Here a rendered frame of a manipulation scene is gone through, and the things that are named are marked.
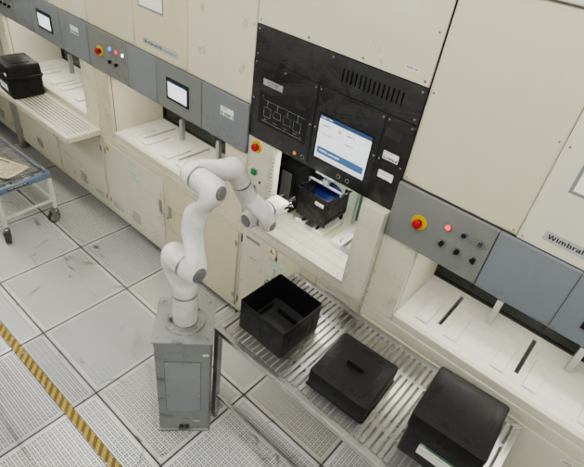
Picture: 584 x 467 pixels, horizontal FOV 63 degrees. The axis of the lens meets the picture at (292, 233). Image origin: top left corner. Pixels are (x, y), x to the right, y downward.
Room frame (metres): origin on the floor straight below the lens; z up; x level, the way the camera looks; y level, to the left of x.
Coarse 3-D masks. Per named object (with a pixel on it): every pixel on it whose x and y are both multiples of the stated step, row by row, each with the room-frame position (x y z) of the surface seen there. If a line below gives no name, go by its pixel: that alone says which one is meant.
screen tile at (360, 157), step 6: (348, 138) 1.92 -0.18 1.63; (354, 138) 1.90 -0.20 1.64; (354, 144) 1.89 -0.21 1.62; (360, 144) 1.88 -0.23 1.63; (342, 150) 1.92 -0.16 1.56; (348, 150) 1.91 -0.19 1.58; (360, 150) 1.87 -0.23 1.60; (366, 150) 1.86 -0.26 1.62; (348, 156) 1.91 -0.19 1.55; (354, 156) 1.89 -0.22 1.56; (360, 156) 1.87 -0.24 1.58; (360, 162) 1.87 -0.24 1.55
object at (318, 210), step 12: (312, 180) 2.38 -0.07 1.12; (324, 180) 2.30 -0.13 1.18; (300, 192) 2.28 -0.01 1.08; (312, 192) 2.38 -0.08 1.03; (336, 192) 2.25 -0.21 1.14; (348, 192) 2.30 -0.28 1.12; (300, 204) 2.27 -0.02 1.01; (312, 204) 2.22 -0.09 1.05; (324, 204) 2.18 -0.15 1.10; (336, 204) 2.23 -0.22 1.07; (312, 216) 2.22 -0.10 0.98; (324, 216) 2.17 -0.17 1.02; (336, 216) 2.26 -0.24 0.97
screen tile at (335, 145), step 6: (324, 126) 1.99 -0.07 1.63; (330, 126) 1.98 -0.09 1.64; (324, 132) 1.99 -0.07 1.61; (330, 132) 1.97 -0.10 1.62; (336, 132) 1.95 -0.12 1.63; (342, 132) 1.94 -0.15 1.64; (324, 138) 1.99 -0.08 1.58; (336, 138) 1.95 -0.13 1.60; (324, 144) 1.98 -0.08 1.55; (330, 144) 1.96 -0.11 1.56; (336, 144) 1.95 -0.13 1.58; (336, 150) 1.94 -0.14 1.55
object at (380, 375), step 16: (352, 336) 1.48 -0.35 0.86; (336, 352) 1.38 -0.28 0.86; (352, 352) 1.39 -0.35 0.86; (368, 352) 1.40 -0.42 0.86; (320, 368) 1.28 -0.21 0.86; (336, 368) 1.29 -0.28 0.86; (352, 368) 1.30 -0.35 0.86; (368, 368) 1.32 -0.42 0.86; (384, 368) 1.33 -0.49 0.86; (320, 384) 1.23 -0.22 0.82; (336, 384) 1.21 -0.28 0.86; (352, 384) 1.22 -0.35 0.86; (368, 384) 1.24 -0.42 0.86; (384, 384) 1.25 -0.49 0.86; (336, 400) 1.18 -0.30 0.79; (352, 400) 1.15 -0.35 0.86; (368, 400) 1.16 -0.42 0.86; (352, 416) 1.13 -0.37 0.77
